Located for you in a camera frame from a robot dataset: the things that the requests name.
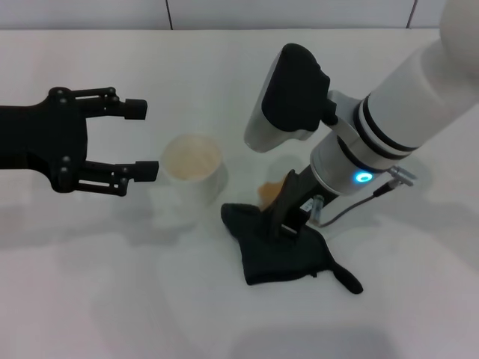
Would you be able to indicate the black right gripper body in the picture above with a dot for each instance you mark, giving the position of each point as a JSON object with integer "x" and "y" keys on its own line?
{"x": 299, "y": 198}

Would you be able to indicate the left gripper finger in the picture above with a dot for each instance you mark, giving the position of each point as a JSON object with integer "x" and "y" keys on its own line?
{"x": 146, "y": 172}
{"x": 134, "y": 109}

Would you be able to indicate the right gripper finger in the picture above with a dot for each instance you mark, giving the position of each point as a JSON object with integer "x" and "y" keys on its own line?
{"x": 273, "y": 224}
{"x": 299, "y": 233}

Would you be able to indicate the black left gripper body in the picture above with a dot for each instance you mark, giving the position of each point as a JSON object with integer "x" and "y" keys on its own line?
{"x": 48, "y": 138}

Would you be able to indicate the dark blue rag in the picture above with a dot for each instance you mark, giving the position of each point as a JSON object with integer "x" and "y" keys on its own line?
{"x": 277, "y": 261}

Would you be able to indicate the white paper cup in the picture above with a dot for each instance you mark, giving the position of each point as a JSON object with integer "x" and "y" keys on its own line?
{"x": 192, "y": 164}

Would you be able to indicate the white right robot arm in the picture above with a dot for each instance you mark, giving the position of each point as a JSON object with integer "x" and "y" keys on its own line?
{"x": 411, "y": 93}

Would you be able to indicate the brown water stain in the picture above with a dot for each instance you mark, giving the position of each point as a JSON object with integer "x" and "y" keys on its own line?
{"x": 268, "y": 190}

